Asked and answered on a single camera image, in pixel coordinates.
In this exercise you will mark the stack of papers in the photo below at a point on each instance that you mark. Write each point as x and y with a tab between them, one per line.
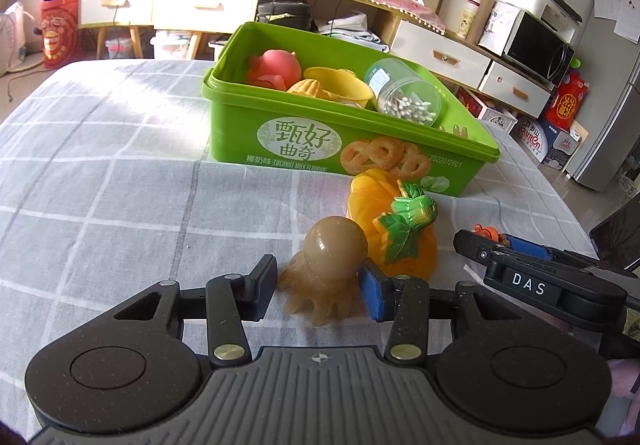
352	27

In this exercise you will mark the green ball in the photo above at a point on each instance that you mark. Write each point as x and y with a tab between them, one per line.
575	62

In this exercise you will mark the black microwave oven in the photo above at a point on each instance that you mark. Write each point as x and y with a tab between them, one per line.
537	47

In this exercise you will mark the clear cotton swab jar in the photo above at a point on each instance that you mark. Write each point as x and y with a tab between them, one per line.
405	95

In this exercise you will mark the yellow toy corn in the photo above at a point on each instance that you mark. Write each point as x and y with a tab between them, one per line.
310	89

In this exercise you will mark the black device box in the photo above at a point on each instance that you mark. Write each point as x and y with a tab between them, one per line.
284	14

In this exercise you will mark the white wooden cabinet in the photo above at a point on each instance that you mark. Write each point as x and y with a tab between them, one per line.
200	0

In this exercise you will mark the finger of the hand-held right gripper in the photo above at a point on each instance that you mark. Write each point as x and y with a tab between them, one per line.
475	247
530	247

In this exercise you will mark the grey refrigerator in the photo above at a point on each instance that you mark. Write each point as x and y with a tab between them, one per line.
610	100

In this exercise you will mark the small clear storage box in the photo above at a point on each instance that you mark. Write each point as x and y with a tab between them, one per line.
120	47

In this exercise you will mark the brown rubber octopus toy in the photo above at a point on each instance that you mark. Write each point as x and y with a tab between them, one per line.
332	250

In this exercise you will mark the green plastic box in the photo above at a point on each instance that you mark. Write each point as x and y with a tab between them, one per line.
300	145

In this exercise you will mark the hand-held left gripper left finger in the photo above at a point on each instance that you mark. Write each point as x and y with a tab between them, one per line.
261	290

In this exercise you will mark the tall container red lid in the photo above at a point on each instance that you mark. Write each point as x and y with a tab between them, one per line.
471	10

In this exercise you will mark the grey checked cloth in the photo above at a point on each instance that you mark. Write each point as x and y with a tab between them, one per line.
125	175

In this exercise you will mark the blue white water carton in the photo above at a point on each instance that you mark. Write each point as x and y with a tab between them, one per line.
547	142

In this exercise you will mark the white red printed carton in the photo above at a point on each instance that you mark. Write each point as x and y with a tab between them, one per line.
487	111

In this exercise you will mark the red printed bag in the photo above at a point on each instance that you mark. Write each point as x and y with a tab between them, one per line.
59	32

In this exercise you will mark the small orange toy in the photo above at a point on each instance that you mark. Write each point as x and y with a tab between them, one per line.
486	231

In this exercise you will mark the red gift box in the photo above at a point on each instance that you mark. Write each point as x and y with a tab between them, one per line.
567	100

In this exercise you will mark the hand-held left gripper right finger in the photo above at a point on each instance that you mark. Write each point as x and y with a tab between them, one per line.
375	295

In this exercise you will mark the yellow plastic bowl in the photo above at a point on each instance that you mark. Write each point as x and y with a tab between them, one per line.
345	85

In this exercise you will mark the orange toy pumpkin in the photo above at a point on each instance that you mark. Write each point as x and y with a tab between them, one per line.
380	220

